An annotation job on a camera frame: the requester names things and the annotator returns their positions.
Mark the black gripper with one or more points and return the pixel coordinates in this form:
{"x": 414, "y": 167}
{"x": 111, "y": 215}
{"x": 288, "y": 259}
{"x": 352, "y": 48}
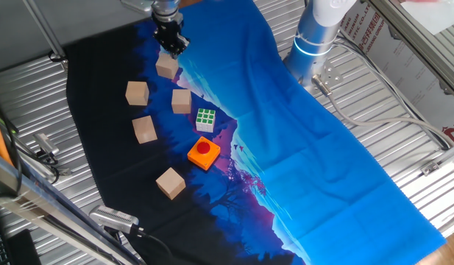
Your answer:
{"x": 169, "y": 26}

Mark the plain wooden cube block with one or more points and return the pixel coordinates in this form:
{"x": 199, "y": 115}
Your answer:
{"x": 137, "y": 93}
{"x": 170, "y": 183}
{"x": 181, "y": 101}
{"x": 144, "y": 129}
{"x": 167, "y": 67}

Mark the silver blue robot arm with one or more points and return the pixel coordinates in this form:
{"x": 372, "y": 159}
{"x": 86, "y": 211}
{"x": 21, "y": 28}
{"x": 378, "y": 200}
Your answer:
{"x": 315, "y": 33}

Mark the green faced puzzle cube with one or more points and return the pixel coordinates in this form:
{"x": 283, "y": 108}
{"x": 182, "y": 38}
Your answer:
{"x": 205, "y": 120}

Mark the orange box with red button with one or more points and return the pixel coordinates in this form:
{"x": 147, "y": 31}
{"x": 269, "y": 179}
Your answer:
{"x": 204, "y": 152}

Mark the thin metal pole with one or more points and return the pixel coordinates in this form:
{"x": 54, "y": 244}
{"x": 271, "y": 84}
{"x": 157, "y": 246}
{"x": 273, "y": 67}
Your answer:
{"x": 44, "y": 29}

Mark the blue black landscape cloth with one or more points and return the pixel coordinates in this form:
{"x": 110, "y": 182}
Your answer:
{"x": 304, "y": 165}

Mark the white panel with red print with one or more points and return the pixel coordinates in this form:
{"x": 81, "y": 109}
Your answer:
{"x": 396, "y": 62}

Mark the black flat slab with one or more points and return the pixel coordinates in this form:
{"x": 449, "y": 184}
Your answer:
{"x": 24, "y": 248}

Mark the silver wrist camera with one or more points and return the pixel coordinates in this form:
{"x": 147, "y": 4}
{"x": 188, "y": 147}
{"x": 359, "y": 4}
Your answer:
{"x": 136, "y": 4}

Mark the small silver camera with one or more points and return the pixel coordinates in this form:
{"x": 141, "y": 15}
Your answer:
{"x": 46, "y": 143}

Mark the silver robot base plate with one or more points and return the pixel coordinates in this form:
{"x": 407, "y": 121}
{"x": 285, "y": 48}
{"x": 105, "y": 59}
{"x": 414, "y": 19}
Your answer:
{"x": 331, "y": 73}

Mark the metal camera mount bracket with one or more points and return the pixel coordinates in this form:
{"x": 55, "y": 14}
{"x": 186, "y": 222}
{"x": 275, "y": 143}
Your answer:
{"x": 59, "y": 167}

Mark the silver ribbed depth camera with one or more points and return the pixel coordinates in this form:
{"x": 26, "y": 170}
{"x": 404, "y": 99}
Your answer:
{"x": 114, "y": 219}

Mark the aluminium frame beam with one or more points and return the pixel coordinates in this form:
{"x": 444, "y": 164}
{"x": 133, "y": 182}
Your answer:
{"x": 414, "y": 44}
{"x": 46, "y": 206}

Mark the aluminium profile with bracket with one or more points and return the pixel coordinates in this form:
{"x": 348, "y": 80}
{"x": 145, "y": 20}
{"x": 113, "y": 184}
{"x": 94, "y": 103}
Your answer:
{"x": 438, "y": 162}

